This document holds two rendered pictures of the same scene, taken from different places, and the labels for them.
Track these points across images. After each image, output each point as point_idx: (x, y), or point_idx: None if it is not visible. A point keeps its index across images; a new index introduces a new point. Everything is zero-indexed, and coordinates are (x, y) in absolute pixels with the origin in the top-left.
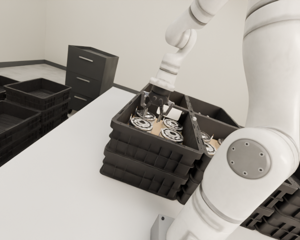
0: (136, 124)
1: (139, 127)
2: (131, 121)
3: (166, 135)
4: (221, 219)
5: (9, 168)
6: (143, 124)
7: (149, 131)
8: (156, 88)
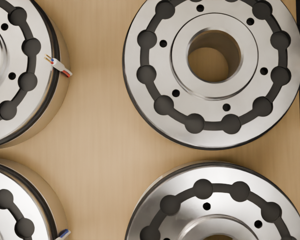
0: (247, 201)
1: (215, 166)
2: (297, 224)
3: (9, 207)
4: None
5: None
6: (202, 233)
7: (141, 199)
8: None
